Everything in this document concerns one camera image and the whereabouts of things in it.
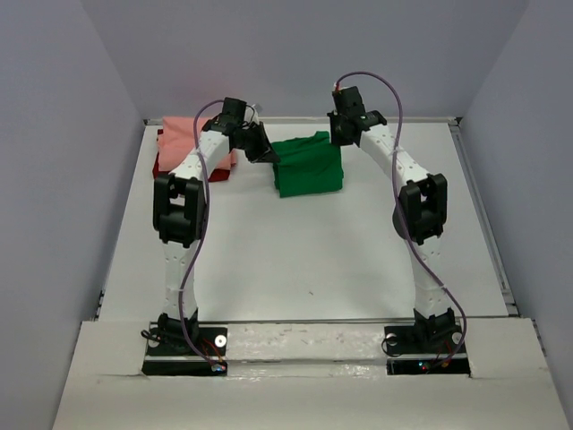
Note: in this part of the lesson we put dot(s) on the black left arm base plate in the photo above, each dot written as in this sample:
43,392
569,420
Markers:
166,357

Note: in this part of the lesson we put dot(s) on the pink folded t-shirt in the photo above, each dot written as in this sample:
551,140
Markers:
174,126

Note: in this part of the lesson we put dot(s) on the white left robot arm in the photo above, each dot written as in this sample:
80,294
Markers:
181,210

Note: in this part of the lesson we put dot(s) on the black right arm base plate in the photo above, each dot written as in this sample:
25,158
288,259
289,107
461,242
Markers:
408,356

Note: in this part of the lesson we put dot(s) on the green t-shirt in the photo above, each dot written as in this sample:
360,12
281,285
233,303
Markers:
308,165

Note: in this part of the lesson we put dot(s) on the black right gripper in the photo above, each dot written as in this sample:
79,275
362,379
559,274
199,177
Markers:
337,138

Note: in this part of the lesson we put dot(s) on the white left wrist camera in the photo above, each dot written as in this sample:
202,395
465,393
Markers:
257,107

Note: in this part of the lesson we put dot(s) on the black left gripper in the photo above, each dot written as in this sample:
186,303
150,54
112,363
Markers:
263,152

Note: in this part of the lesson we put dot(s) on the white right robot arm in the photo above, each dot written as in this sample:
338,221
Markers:
419,217

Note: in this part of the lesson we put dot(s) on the dark red folded t-shirt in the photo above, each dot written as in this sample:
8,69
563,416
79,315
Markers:
169,152

